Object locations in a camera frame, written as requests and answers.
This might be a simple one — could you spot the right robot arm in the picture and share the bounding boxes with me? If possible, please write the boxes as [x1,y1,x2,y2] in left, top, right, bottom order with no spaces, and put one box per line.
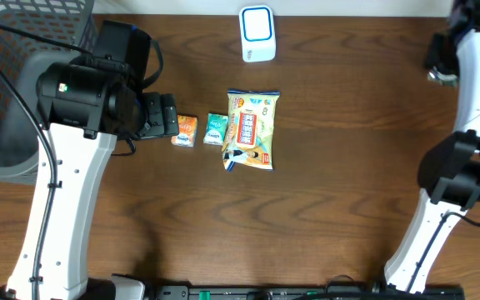
[380,0,480,298]

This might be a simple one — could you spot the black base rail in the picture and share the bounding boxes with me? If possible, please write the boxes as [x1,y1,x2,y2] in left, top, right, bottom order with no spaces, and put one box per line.
[147,282,466,300]

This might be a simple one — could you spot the yellow snack bag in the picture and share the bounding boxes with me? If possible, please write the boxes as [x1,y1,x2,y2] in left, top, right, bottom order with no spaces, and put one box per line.
[222,89,280,171]

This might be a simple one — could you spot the green tissue packet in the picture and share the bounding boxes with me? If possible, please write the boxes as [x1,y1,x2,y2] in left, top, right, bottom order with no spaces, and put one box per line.
[203,113,228,146]

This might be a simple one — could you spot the white barcode scanner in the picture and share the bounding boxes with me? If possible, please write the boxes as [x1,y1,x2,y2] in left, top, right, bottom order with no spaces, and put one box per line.
[238,5,277,63]

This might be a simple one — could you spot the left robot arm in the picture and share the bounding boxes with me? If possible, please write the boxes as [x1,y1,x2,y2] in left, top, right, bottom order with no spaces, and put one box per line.
[0,55,178,299]

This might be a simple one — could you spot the orange snack packet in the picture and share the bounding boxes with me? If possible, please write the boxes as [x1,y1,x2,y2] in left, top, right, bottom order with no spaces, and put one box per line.
[171,115,198,148]

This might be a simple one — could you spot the dark grey plastic basket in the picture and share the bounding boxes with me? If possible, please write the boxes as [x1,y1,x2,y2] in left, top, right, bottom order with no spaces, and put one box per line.
[0,0,97,185]

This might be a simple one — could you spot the black round-logo snack packet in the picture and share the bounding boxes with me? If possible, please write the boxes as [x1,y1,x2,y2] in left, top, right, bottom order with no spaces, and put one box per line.
[427,67,458,88]

